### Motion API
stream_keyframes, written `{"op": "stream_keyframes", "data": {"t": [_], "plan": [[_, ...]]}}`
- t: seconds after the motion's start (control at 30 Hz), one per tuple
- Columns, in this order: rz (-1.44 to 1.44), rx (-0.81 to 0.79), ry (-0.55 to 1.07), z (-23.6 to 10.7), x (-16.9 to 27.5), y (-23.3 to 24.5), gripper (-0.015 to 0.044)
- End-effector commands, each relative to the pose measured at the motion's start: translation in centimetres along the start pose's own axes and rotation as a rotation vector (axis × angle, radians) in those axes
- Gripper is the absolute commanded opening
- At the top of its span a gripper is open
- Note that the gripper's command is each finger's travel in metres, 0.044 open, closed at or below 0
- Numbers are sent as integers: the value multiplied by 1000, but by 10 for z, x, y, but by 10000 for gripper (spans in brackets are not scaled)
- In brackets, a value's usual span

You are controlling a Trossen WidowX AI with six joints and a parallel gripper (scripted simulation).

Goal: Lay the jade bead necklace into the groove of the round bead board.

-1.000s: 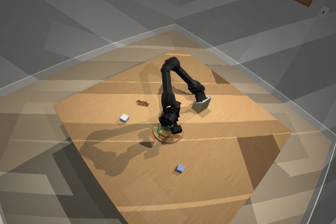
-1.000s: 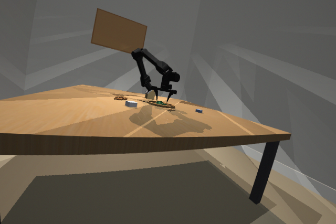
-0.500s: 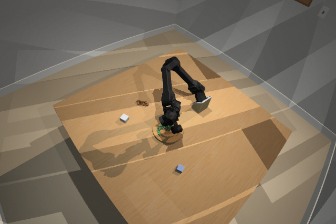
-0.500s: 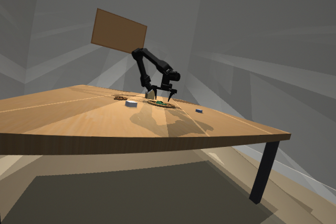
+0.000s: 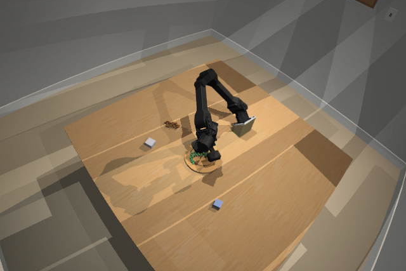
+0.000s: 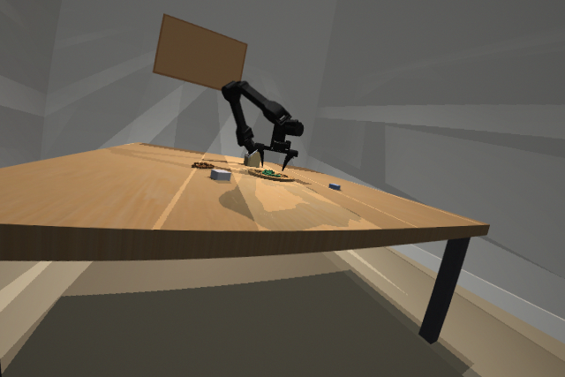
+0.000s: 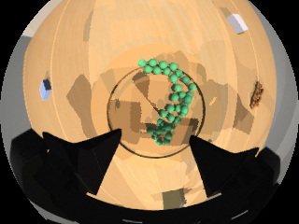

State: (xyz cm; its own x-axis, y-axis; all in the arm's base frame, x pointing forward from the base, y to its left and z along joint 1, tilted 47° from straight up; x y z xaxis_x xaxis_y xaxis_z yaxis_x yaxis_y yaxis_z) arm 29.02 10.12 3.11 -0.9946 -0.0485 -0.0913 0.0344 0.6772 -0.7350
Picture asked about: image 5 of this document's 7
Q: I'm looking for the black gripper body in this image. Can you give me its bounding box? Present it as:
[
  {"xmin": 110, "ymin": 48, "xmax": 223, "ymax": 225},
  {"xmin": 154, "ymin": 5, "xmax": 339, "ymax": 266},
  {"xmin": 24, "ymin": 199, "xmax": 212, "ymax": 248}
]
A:
[{"xmin": 196, "ymin": 132, "xmax": 221, "ymax": 162}]

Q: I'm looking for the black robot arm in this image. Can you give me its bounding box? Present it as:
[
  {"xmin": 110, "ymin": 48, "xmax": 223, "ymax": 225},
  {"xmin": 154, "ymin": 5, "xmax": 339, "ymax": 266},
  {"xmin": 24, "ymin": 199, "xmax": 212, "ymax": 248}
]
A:
[{"xmin": 192, "ymin": 69, "xmax": 251, "ymax": 154}]

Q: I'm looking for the white cube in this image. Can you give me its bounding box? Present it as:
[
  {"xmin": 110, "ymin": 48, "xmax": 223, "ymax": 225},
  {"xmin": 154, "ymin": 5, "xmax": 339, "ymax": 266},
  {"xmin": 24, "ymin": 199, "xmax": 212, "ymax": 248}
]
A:
[{"xmin": 145, "ymin": 137, "xmax": 156, "ymax": 149}]

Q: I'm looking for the light blue block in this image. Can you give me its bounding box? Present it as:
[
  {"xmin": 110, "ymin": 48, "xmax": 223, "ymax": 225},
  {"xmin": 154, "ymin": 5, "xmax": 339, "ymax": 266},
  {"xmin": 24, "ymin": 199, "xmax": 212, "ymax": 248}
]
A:
[{"xmin": 213, "ymin": 199, "xmax": 223, "ymax": 209}]

